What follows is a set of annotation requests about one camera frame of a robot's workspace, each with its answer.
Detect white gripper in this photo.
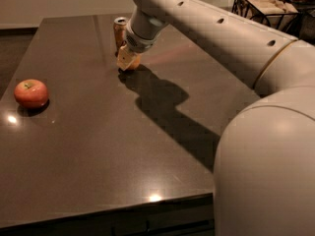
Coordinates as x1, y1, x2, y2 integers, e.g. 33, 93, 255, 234
117, 19, 158, 71

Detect orange fruit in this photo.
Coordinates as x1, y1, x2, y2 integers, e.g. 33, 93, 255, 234
128, 55, 141, 70

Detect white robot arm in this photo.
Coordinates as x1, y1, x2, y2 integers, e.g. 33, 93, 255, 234
117, 0, 315, 236

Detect orange soda can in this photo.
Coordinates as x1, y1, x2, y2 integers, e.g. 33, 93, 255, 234
113, 17, 129, 55

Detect red apple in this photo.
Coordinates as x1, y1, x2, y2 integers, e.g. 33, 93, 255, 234
14, 79, 49, 109

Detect napkins in basket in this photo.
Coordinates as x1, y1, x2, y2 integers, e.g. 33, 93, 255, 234
239, 0, 298, 30

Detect black wire basket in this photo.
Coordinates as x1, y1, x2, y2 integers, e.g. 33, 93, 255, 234
230, 0, 300, 31

